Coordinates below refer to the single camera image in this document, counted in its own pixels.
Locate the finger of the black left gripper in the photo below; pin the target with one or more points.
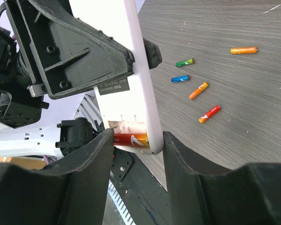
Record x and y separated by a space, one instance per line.
153 54

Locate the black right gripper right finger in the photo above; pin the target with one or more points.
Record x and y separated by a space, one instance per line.
202 192

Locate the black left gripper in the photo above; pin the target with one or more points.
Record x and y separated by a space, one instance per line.
63 53

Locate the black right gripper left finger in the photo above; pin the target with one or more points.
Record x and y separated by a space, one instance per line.
70 191

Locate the white red remote control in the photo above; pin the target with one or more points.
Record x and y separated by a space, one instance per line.
128 106

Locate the red orange AAA battery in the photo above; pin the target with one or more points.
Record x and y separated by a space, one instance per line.
209 114

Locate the red AAA battery front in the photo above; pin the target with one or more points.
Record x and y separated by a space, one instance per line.
137 140

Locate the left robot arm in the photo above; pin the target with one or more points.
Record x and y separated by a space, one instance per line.
32 123

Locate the green AAA battery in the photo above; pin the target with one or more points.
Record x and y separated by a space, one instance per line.
184 62

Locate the white cable duct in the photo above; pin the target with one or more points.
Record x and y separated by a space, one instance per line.
116 212

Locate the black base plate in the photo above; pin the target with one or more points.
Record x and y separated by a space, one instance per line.
145 198

